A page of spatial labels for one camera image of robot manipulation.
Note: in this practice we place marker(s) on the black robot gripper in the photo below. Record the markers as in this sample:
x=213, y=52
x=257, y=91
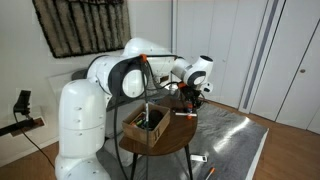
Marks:
x=191, y=94

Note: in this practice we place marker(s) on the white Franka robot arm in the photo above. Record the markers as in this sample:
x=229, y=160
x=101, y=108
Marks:
x=81, y=110

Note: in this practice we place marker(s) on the brown cardboard box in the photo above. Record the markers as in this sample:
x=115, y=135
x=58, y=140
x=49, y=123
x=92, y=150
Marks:
x=146, y=135

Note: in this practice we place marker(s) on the slim pen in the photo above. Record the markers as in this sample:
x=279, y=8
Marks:
x=185, y=114

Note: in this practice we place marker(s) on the dark wooden side table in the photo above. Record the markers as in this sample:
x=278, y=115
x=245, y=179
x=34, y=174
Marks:
x=173, y=133

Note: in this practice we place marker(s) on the black bulky object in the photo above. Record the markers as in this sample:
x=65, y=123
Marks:
x=155, y=119

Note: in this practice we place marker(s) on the green marker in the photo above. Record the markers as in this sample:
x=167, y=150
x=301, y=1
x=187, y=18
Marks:
x=140, y=123

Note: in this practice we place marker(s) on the plain white closet doors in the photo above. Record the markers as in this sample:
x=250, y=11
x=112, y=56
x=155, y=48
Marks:
x=213, y=40

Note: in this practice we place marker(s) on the orange tipped white marker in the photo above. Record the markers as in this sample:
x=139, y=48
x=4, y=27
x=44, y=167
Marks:
x=210, y=173

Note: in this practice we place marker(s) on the white closet doors with knobs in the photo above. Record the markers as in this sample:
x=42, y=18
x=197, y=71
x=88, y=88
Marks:
x=293, y=66

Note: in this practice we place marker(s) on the shaggy wall rug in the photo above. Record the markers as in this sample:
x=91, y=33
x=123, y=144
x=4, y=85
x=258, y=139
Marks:
x=83, y=26

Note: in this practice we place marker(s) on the black camera on stand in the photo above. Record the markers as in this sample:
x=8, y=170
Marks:
x=22, y=101

